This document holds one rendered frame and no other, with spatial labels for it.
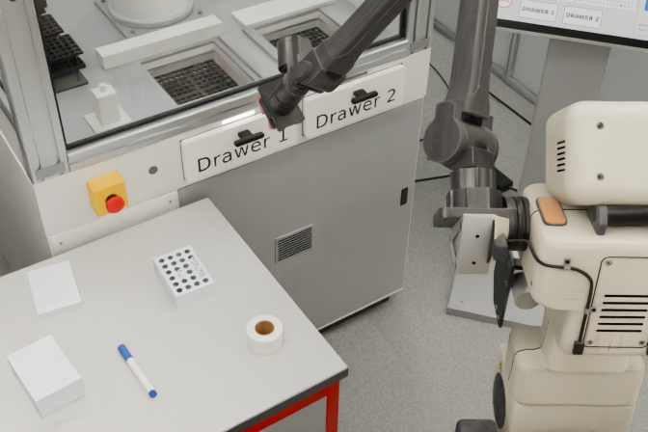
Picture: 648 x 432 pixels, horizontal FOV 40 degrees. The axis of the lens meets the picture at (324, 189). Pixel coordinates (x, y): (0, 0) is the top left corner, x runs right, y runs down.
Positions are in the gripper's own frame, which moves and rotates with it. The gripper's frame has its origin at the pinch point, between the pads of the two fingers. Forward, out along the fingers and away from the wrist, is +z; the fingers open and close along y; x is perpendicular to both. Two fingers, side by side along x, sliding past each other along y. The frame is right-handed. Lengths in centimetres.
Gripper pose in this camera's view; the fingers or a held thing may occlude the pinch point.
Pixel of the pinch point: (269, 119)
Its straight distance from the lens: 191.5
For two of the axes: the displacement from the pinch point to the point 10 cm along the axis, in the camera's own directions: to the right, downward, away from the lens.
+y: -4.5, -8.8, 1.3
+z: -3.3, 3.0, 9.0
